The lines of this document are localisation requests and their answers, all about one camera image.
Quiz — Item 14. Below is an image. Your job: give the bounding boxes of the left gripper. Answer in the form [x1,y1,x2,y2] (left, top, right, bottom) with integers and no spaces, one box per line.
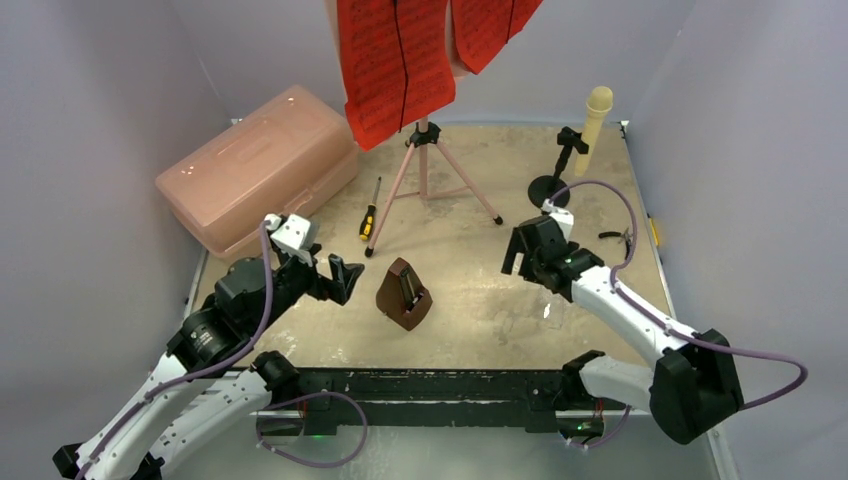
[249,241,363,334]

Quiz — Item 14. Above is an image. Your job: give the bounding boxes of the brown metronome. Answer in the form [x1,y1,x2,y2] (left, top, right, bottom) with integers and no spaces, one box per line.
[376,257,433,331]

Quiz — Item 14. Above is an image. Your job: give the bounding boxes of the clear metronome cover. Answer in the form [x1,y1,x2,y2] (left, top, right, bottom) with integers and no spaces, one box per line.
[540,298,569,330]

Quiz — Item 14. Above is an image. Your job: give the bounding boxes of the black pliers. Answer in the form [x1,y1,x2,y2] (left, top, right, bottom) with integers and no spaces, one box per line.
[597,228,634,257]

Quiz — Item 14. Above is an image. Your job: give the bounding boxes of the cream microphone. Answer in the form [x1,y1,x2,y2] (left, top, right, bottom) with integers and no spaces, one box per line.
[574,86,614,177]

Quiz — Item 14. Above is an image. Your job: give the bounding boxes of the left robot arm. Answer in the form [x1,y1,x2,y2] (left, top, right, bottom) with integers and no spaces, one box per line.
[52,254,364,479]

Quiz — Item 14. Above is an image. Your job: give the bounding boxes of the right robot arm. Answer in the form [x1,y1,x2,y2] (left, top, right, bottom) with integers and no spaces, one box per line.
[502,213,744,444]

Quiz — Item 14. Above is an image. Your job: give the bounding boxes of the black microphone stand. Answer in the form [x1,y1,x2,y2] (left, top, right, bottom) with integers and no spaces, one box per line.
[527,126,589,208]

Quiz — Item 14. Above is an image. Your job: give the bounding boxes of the yellow black screwdriver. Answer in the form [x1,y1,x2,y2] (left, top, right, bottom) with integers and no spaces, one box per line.
[358,176,382,241]

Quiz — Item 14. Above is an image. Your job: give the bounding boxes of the pink plastic storage box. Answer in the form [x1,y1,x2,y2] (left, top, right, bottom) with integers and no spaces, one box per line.
[155,85,360,259]

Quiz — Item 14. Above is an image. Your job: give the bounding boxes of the pink tripod music stand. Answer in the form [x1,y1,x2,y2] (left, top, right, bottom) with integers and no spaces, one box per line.
[364,116,504,258]

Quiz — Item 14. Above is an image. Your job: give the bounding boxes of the red sheet music left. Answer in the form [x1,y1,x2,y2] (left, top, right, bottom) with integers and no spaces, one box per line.
[336,0,456,151]

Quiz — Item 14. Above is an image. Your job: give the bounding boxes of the red sheet music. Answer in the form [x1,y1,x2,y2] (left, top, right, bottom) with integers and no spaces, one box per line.
[336,0,456,151]
[451,0,543,75]

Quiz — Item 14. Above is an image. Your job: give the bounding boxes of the red sheet music right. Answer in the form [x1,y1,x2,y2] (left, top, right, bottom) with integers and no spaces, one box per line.
[451,0,543,75]

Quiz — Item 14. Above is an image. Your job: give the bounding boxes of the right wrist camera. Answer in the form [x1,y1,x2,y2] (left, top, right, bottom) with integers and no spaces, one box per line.
[541,198,575,241]

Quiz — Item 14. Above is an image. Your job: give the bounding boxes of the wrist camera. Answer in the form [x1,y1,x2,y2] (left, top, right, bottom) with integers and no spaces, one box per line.
[541,198,575,241]
[263,213,319,267]

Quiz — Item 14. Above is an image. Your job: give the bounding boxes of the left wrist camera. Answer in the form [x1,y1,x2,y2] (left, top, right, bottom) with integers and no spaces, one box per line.
[263,213,319,267]

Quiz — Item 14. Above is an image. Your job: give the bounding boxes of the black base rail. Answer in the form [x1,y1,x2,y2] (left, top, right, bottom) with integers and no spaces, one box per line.
[294,368,597,435]

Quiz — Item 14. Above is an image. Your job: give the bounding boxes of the aluminium frame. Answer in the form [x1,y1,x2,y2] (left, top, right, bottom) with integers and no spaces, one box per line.
[119,248,740,480]

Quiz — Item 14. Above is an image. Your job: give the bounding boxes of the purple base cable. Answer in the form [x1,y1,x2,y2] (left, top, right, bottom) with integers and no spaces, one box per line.
[254,390,370,470]

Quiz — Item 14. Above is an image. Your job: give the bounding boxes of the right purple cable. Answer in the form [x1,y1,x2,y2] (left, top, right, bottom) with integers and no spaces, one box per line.
[548,178,810,412]

